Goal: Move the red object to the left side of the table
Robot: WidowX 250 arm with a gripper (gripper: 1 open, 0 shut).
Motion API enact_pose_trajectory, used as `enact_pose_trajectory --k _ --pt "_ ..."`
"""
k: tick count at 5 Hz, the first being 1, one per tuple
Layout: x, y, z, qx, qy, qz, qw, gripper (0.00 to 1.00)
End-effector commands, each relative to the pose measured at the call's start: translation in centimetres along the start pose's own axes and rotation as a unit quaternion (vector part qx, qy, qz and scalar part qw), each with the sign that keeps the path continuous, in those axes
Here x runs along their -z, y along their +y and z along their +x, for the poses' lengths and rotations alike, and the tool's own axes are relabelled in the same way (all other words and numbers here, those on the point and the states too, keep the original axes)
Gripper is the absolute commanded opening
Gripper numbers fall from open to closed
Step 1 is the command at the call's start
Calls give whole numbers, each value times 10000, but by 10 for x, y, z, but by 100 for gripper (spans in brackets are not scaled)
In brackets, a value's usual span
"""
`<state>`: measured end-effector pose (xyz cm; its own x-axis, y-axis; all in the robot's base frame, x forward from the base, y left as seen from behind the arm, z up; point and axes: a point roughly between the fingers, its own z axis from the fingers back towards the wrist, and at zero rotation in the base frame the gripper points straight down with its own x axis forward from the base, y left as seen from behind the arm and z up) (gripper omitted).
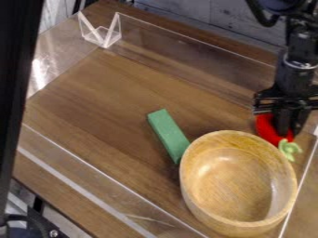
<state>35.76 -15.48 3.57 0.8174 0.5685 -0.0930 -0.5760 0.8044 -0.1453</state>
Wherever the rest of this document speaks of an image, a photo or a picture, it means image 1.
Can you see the wooden bowl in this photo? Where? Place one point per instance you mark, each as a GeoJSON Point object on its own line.
{"type": "Point", "coordinates": [239, 183]}

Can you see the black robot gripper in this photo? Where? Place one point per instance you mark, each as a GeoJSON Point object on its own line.
{"type": "Point", "coordinates": [293, 94]}

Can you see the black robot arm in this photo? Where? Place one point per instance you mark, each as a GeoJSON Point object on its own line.
{"type": "Point", "coordinates": [301, 27]}

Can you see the red plush tomato toy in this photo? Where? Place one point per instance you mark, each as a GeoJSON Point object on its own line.
{"type": "Point", "coordinates": [284, 143]}

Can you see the black metal frame clamp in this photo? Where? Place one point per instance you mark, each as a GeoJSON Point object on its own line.
{"type": "Point", "coordinates": [26, 223]}

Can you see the green rectangular block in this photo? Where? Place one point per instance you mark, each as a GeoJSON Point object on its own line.
{"type": "Point", "coordinates": [170, 134]}

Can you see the clear acrylic tray walls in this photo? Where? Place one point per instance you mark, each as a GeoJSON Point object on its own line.
{"type": "Point", "coordinates": [89, 154]}

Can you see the clear acrylic corner bracket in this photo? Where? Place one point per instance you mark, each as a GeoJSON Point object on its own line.
{"type": "Point", "coordinates": [102, 36]}

